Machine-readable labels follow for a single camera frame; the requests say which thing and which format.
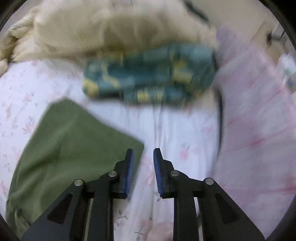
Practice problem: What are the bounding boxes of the teal yellow patterned cloth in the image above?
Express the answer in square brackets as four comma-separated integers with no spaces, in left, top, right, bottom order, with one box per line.
[82,43,217,105]

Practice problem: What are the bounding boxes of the pink floral pillow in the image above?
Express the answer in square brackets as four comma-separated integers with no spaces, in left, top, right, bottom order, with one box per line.
[212,27,295,237]

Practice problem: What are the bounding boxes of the white floral bed sheet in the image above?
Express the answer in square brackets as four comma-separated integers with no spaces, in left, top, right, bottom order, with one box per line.
[1,60,220,240]

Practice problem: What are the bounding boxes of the cream quilt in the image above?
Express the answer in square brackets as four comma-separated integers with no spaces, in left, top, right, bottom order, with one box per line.
[1,1,218,73]

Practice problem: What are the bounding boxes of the green pants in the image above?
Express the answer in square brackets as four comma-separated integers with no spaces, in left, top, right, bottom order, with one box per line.
[6,99,144,237]

